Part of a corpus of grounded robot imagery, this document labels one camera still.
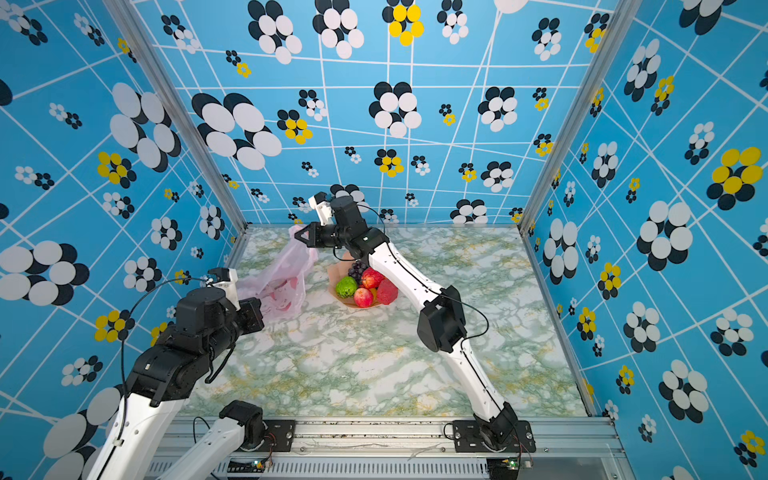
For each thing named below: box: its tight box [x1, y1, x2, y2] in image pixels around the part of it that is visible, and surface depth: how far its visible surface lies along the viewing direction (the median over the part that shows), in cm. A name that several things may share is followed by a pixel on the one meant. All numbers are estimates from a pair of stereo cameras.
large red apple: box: [361, 267, 385, 289], surface depth 93 cm
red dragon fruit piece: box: [377, 278, 399, 305], surface depth 92 cm
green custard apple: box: [336, 276, 358, 299], surface depth 94 cm
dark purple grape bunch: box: [348, 260, 368, 286], surface depth 98 cm
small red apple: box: [353, 287, 373, 308], surface depth 93 cm
